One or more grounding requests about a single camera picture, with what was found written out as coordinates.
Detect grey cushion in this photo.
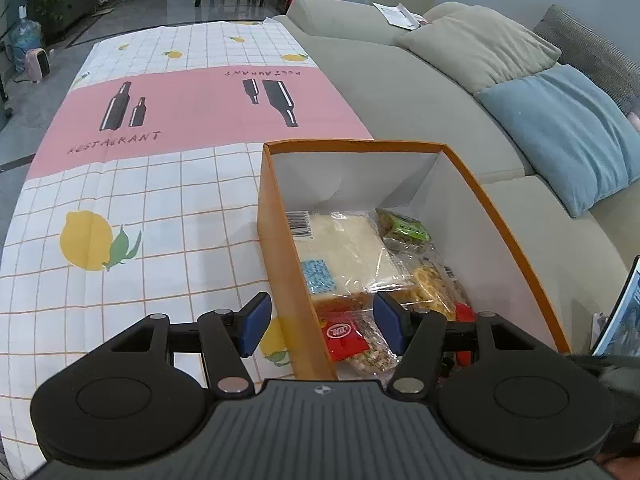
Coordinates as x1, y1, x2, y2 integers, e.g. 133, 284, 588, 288
532, 4, 640, 116

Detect pink heater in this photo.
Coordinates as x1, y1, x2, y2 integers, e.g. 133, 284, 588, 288
24, 47, 51, 82

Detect red snack packet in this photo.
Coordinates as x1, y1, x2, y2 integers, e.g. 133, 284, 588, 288
452, 302, 478, 368

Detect beige sofa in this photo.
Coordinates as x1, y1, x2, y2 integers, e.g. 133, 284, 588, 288
272, 0, 640, 356

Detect small nut snack packet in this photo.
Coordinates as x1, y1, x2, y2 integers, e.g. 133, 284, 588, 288
317, 309, 401, 373

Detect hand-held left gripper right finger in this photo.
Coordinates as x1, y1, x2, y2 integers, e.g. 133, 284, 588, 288
372, 291, 535, 395

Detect blue water jug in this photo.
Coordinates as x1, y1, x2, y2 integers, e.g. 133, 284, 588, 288
10, 17, 45, 73

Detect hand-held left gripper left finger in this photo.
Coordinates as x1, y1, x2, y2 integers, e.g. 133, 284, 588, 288
107, 291, 273, 395

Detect light blue cushion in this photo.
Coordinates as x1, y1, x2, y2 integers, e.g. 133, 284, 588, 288
475, 64, 640, 218

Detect clear yellow noodle snack packet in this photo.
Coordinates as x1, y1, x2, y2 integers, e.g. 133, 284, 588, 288
395, 255, 471, 323

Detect pink white checked tablecloth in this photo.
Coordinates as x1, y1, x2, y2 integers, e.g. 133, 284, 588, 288
0, 20, 376, 478

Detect beige cushion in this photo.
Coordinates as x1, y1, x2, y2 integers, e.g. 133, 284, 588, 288
397, 5, 563, 96

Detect white papers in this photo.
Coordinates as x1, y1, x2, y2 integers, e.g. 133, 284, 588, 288
372, 1, 430, 31

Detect orange cardboard box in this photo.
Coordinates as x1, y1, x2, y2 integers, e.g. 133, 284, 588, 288
257, 140, 572, 381

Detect sliced bread pack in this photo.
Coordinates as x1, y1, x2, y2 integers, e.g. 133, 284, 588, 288
287, 210, 408, 313

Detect green snack packet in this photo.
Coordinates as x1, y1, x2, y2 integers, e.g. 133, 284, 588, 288
375, 208, 432, 247

